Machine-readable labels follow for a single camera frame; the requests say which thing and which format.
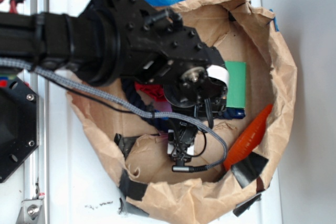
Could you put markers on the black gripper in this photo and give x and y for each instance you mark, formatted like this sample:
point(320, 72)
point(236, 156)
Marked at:
point(200, 88)

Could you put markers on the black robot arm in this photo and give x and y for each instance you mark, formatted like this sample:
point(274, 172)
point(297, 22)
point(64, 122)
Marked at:
point(127, 39)

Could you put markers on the green rectangular block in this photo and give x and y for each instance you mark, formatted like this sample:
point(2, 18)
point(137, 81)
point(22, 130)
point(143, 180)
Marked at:
point(236, 96)

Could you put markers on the crumpled red paper ball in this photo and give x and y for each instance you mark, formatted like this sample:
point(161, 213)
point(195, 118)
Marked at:
point(152, 94)

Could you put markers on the orange plastic carrot toy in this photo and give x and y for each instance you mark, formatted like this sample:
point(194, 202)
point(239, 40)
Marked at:
point(249, 138)

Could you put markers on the brown paper bag container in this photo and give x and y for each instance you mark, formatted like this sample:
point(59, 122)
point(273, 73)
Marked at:
point(134, 155)

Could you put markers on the white plastic tray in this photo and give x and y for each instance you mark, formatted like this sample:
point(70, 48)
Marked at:
point(80, 191)

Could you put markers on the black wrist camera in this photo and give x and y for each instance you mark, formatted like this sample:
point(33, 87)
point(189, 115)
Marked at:
point(181, 136)

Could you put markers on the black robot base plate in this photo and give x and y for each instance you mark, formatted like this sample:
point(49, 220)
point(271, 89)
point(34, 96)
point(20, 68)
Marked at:
point(19, 114)

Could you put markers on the aluminium extrusion rail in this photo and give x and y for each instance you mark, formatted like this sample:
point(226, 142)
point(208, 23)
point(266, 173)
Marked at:
point(35, 167)

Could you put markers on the metal corner bracket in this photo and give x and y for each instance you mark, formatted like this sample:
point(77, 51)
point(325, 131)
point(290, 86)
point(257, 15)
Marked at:
point(31, 212)

